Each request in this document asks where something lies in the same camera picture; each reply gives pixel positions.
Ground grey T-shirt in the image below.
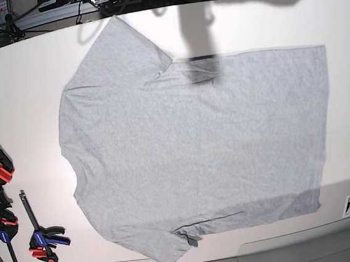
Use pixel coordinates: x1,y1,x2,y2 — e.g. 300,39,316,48
59,17,328,262

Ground bar clamp on table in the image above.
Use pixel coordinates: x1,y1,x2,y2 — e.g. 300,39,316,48
19,190,71,262

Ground clamp at lower left edge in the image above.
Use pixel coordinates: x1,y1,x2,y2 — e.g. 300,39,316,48
0,186,19,262

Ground aluminium rail behind table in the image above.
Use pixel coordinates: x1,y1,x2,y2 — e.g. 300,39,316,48
15,2,99,30

